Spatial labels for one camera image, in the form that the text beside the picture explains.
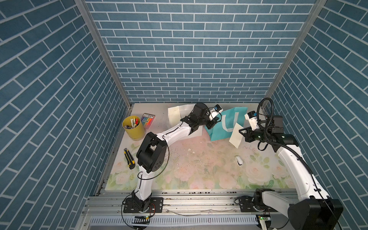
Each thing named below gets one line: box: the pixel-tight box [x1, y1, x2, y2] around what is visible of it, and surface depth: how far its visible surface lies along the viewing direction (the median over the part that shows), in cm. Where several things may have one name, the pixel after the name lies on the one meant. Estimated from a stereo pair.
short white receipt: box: [229, 122, 245, 149], surface depth 82 cm
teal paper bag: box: [204, 106, 249, 142], surface depth 93 cm
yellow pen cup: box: [121, 115, 146, 141], surface depth 95 cm
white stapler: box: [234, 155, 243, 167], surface depth 90 cm
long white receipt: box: [167, 105, 182, 127], surface depth 88 cm
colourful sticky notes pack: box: [140, 113, 156, 130], surface depth 111 cm
